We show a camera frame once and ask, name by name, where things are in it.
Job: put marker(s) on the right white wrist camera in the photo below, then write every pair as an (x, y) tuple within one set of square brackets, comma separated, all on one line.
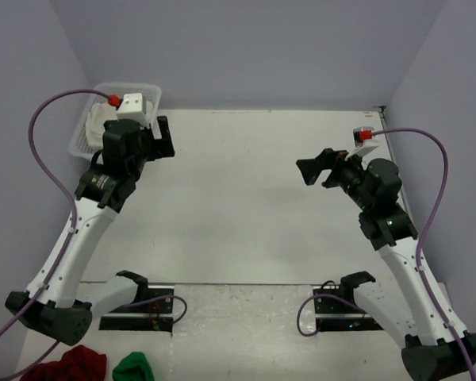
[(365, 143)]

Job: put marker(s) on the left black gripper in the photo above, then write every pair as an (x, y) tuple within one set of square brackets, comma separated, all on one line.
[(159, 148)]

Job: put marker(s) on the white t shirt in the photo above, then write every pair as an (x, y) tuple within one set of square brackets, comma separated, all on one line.
[(100, 113)]

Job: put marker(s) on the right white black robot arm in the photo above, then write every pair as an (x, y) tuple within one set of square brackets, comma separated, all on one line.
[(434, 342)]

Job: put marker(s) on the white plastic basket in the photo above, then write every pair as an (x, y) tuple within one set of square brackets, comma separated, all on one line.
[(78, 146)]

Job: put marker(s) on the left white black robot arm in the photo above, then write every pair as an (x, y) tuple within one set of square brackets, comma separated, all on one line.
[(49, 304)]

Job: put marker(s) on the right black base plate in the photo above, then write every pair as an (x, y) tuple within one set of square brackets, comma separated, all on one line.
[(334, 316)]

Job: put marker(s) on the red t shirt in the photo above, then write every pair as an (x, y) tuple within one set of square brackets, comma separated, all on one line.
[(78, 364)]

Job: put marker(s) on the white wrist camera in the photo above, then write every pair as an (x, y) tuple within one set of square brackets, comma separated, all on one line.
[(365, 143), (133, 107)]

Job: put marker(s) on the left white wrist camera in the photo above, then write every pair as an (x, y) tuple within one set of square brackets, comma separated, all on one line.
[(133, 107)]

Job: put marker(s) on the green t shirt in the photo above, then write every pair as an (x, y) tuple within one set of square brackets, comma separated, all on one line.
[(134, 367)]

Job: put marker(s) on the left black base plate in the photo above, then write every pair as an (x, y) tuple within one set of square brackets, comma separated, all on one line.
[(156, 317)]

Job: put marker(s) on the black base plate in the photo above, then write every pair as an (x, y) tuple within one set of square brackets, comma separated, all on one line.
[(334, 316), (156, 317)]

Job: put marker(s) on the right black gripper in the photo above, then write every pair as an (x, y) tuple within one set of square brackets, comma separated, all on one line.
[(312, 168)]

